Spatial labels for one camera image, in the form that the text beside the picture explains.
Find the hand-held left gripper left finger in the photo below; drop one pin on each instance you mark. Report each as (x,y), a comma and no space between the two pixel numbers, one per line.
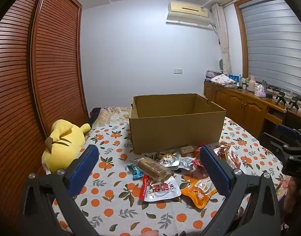
(84,167)

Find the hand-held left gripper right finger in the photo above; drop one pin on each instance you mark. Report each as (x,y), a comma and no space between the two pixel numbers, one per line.
(214,169)

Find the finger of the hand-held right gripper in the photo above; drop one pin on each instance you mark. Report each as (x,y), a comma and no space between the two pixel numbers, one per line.
(273,145)
(285,130)

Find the pink snack packet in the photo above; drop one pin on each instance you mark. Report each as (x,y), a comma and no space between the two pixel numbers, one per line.
(196,164)

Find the orange snack packet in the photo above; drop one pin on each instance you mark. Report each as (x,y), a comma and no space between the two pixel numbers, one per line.
(197,194)

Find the silver packet with orange print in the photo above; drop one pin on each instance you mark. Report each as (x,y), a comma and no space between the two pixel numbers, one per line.
(168,161)

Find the cardboard box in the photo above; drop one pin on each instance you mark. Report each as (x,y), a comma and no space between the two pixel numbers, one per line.
(177,132)

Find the red and white snack packet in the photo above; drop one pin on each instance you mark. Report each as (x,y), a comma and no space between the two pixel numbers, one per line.
(162,189)

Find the brown bar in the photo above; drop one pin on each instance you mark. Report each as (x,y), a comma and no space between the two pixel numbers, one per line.
(152,168)

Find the person's right forearm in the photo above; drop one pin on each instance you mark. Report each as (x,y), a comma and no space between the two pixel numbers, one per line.
(295,194)

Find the person's left hand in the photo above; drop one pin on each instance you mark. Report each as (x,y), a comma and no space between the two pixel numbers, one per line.
(151,233)

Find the clear packet with red print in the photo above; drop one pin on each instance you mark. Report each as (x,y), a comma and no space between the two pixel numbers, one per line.
(230,159)

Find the gold and red wrapper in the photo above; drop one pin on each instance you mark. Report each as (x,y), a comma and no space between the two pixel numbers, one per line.
(224,150)

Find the red candy wrapper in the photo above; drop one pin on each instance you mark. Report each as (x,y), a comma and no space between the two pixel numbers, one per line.
(200,147)

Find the yellow plush toy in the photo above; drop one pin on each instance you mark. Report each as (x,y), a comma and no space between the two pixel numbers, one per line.
(64,147)

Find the black tripod stand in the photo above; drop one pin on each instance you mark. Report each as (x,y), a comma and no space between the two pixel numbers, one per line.
(279,97)
(294,102)

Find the crumpled silver packet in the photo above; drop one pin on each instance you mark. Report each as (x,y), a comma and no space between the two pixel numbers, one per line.
(185,163)

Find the small beige packet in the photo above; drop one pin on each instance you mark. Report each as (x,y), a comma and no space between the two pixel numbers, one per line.
(186,149)

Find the orange-print bed sheet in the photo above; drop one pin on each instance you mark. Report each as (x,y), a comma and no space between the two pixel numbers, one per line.
(111,201)

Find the pink tissue pack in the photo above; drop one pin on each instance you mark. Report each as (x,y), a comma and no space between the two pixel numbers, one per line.
(260,91)

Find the wooden cabinet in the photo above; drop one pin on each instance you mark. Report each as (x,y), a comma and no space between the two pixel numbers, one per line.
(241,105)

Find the green bottle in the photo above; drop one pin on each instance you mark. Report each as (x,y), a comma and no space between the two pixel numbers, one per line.
(264,84)

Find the blue candy wrapper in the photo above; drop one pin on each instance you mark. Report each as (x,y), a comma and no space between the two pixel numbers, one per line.
(135,172)

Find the dark cloth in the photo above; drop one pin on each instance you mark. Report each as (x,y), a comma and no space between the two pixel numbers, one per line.
(95,115)

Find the pink thermos bottle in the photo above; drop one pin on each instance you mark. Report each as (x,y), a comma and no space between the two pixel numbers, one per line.
(251,84)

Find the floral quilt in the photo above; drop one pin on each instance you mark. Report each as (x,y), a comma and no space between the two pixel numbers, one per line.
(116,114)

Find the blue packs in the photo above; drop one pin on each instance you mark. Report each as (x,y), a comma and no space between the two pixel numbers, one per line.
(234,78)

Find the folded floral cloth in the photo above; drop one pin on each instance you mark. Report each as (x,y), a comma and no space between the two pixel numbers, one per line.
(223,79)

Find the grey window blind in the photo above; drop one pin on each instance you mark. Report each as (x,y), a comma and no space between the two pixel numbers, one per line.
(276,41)

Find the small white fan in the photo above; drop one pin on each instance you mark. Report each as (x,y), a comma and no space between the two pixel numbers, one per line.
(222,66)

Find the purple bag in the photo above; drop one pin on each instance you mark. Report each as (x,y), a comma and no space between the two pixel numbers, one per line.
(213,74)

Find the pale patterned curtain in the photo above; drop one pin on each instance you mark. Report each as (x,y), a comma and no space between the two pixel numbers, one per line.
(224,41)

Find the wooden louvered wardrobe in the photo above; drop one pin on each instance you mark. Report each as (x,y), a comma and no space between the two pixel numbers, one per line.
(54,54)

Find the wooden window frame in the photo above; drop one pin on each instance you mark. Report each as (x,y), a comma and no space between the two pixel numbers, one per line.
(240,41)

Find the white light switch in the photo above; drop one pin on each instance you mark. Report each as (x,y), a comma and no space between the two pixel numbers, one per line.
(178,71)

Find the wall air conditioner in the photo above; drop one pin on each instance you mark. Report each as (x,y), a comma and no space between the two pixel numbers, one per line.
(187,11)

